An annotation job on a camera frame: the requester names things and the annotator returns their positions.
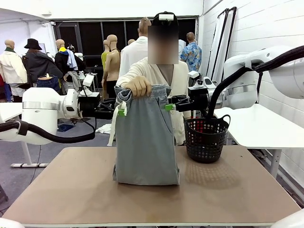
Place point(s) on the bare mannequin head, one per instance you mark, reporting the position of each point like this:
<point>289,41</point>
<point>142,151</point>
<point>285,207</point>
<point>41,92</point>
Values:
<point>131,42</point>

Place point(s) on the mannequin with black hat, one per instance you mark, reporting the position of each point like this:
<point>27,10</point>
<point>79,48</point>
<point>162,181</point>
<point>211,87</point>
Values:
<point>42,66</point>

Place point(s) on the black perforated plastic basket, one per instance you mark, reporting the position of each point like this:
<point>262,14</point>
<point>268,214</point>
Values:
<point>204,147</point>

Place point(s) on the black framed window wall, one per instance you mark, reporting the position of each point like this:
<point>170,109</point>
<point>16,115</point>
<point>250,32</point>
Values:
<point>90,35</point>

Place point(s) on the mannequin in yellow top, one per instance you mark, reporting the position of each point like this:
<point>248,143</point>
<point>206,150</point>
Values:
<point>104,59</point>

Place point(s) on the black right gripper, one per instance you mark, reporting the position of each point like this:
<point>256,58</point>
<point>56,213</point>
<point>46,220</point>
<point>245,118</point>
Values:
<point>198,99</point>

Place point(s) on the black tripod stand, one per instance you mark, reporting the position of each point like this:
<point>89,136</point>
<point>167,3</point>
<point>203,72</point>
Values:
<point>260,88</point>

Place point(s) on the person's right hand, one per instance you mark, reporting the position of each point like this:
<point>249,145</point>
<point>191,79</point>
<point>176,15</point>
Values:
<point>139,85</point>

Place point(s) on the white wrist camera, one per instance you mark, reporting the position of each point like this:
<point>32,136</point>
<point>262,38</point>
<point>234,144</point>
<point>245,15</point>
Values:
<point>202,82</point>
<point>88,79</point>

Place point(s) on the mannequin in cream jacket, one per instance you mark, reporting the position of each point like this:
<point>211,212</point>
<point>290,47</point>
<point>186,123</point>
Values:
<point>12,69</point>

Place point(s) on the mannequin with white cloth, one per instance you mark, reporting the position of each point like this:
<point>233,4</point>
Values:
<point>133,54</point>

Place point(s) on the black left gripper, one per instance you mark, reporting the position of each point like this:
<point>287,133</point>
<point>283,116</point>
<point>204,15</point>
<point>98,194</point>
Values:
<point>89,107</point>

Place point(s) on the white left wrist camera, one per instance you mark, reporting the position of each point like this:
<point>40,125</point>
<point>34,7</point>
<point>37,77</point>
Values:
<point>88,79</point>

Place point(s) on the black framed white panel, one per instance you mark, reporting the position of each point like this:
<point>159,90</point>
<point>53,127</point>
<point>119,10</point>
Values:
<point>228,38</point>
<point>217,47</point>

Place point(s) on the person in cream cardigan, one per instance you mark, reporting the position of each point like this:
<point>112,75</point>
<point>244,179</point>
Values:
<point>180,78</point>

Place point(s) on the mannequin with yellow collar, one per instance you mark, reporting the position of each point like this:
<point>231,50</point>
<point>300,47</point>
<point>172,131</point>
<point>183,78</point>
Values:
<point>64,61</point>

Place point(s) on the black cap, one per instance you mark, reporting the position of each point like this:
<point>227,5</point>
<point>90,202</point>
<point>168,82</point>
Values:
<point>155,21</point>

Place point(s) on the white cloth on floor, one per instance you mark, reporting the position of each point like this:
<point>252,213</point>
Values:
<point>104,128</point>

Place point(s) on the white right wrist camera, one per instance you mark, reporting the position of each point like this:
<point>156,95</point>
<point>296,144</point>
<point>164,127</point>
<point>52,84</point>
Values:
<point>202,82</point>

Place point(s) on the bare mannequin in black trousers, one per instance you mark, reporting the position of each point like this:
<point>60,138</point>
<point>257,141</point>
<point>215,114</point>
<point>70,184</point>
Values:
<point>114,69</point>

